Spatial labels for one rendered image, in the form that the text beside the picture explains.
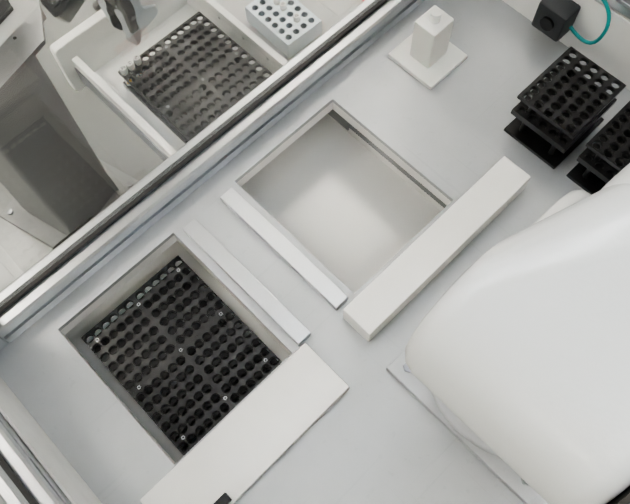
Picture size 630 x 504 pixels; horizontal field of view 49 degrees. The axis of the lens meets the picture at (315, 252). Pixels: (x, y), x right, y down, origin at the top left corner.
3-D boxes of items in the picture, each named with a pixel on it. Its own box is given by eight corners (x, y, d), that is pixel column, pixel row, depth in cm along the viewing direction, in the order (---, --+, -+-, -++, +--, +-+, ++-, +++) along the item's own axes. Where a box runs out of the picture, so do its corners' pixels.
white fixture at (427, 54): (387, 56, 108) (392, 11, 99) (424, 25, 110) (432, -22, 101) (430, 90, 106) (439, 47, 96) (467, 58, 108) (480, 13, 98)
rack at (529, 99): (503, 130, 103) (517, 95, 94) (552, 84, 105) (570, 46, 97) (553, 170, 100) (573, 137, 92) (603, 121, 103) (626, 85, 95)
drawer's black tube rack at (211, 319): (95, 349, 102) (80, 337, 96) (186, 271, 107) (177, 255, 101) (192, 461, 96) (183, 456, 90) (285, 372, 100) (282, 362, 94)
